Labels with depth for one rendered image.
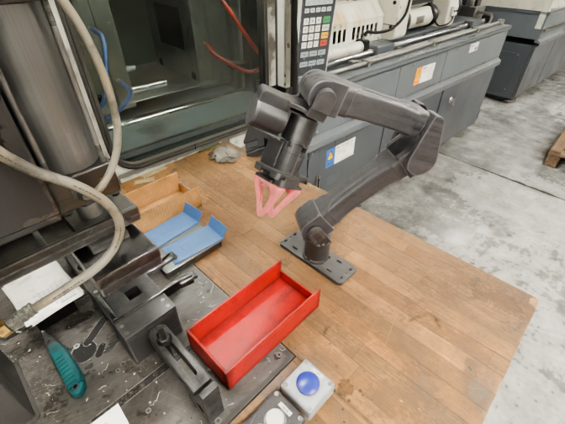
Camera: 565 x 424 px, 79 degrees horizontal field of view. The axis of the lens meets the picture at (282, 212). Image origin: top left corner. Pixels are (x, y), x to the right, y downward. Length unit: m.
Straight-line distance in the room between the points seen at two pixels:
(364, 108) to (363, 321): 0.43
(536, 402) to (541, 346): 0.31
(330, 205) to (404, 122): 0.22
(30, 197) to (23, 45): 0.17
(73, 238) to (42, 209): 0.08
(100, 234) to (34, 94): 0.22
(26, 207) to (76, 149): 0.10
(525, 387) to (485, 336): 1.15
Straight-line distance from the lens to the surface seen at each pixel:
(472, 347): 0.81
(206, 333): 0.74
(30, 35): 0.50
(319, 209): 0.75
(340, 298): 0.80
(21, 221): 0.53
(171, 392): 0.71
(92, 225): 0.60
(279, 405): 0.64
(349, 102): 0.63
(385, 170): 0.74
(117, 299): 0.75
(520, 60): 4.96
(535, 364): 2.08
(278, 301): 0.78
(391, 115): 0.69
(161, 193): 1.11
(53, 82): 0.51
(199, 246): 0.89
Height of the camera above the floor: 1.52
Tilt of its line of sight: 38 degrees down
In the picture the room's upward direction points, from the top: straight up
